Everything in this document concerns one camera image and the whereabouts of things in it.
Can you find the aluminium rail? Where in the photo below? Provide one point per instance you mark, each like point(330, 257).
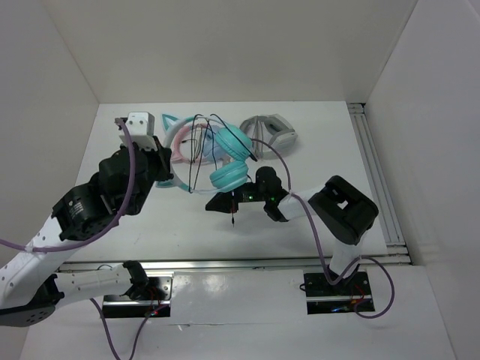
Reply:
point(224, 265)
point(387, 215)

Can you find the grey white headphones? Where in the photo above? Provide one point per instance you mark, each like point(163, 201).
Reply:
point(272, 129)

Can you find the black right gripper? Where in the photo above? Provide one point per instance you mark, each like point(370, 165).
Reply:
point(221, 202)

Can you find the aluminium right rail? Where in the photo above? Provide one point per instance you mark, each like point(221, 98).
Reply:
point(387, 215)

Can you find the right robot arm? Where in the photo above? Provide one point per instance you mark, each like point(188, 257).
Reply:
point(345, 211)

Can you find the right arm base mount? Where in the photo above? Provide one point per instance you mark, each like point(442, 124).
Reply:
point(323, 298)

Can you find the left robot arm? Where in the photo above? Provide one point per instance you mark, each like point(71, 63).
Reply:
point(31, 287)

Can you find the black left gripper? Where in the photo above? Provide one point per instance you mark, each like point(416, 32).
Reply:
point(162, 157)

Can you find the pink blue cat-ear headphones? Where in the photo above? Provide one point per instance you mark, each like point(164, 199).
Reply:
point(197, 144)

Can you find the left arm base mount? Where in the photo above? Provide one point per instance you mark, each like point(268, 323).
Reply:
point(155, 301)

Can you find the teal cat-ear headphones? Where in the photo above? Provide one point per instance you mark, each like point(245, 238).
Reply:
point(229, 173)

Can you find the aluminium front rail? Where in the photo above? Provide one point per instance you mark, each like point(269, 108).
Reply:
point(224, 265)

